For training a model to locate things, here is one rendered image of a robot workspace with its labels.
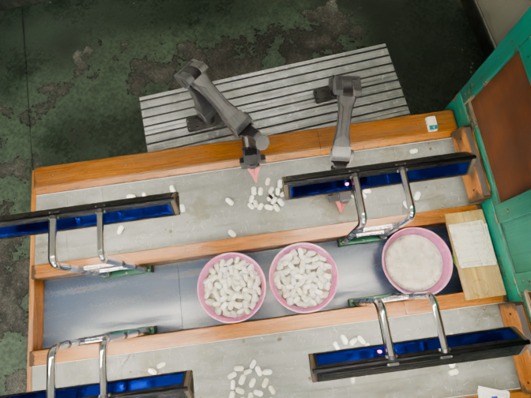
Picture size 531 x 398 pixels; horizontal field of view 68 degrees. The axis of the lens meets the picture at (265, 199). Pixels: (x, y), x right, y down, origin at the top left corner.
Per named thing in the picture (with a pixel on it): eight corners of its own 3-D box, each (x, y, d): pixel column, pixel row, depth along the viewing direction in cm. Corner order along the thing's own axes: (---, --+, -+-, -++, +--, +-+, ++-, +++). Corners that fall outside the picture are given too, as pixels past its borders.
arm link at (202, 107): (218, 114, 170) (199, 67, 139) (208, 124, 169) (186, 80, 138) (209, 106, 172) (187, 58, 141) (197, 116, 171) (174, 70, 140)
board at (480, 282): (442, 215, 154) (444, 214, 153) (480, 209, 154) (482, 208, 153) (465, 300, 146) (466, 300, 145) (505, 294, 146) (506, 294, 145)
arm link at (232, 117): (254, 120, 143) (195, 52, 134) (237, 137, 141) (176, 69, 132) (245, 122, 154) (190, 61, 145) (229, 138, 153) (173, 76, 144)
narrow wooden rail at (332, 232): (47, 268, 167) (30, 265, 156) (468, 209, 165) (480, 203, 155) (46, 280, 165) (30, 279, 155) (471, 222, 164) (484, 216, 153)
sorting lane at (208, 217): (38, 197, 168) (35, 195, 166) (456, 138, 167) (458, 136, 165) (36, 266, 160) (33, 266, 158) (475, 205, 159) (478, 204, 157)
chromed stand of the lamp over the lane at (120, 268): (105, 234, 167) (43, 211, 124) (151, 227, 167) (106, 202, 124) (106, 279, 162) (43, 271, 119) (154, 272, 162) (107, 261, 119)
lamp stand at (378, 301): (347, 299, 156) (372, 298, 113) (397, 292, 156) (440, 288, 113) (356, 349, 151) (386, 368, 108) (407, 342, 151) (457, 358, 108)
